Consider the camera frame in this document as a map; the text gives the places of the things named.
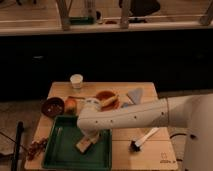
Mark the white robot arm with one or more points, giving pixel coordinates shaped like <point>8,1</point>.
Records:
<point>195,112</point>

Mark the green plastic tray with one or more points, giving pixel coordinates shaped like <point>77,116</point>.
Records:
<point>61,152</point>

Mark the yellow banana toy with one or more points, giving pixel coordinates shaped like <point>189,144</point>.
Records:
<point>110,101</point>

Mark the orange bowl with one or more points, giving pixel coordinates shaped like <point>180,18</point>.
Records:
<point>105,95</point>

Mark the blue sponge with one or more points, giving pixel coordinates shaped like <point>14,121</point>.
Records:
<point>125,105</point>

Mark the grey triangular cloth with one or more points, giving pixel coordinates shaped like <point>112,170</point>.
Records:
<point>135,95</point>

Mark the white paper cup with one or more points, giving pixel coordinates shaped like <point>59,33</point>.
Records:
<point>76,81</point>

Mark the dark brown bowl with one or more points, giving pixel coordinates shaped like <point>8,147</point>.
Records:
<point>52,107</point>

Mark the wooden table leg middle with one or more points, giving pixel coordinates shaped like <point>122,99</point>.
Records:
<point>124,21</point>

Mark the wooden table leg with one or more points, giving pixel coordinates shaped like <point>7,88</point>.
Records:
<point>64,16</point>
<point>124,21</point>

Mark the green box background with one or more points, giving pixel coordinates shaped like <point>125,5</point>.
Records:
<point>81,20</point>

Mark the black office chair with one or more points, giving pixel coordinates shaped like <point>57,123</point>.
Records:
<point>141,8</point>

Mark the wooden table leg left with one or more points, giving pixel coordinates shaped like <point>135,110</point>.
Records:
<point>64,16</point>

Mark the black pole stand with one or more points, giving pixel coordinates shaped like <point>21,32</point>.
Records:
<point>15,158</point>

